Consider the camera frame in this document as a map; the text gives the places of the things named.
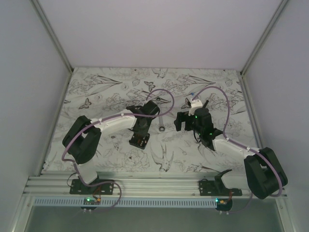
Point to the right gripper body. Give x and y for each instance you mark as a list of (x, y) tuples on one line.
[(193, 126)]

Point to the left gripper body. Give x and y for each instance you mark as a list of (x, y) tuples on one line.
[(144, 130)]

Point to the black fuse box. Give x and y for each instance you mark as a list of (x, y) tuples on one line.
[(139, 141)]

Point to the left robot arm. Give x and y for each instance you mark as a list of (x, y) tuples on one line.
[(82, 139)]

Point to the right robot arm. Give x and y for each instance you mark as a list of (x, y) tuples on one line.
[(263, 174)]

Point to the open end wrench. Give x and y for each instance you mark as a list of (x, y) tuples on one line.
[(145, 96)]

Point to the floral table mat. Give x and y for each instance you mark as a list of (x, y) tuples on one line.
[(101, 92)]

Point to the right controller board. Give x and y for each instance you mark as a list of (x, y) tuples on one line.
[(222, 201)]

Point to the controller board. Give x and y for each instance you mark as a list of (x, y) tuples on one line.
[(222, 201), (92, 201)]

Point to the left controller board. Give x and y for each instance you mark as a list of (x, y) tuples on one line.
[(92, 201)]

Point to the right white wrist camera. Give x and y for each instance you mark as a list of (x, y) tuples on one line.
[(194, 104)]

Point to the ratchet ring wrench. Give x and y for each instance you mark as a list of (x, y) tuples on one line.
[(161, 123)]

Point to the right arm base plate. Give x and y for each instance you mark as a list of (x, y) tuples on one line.
[(216, 188)]

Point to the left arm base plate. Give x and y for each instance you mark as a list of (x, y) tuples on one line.
[(78, 188)]

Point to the aluminium rail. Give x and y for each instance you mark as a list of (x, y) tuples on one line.
[(131, 186)]

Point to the perforated cable duct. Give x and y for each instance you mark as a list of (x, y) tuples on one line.
[(128, 202)]

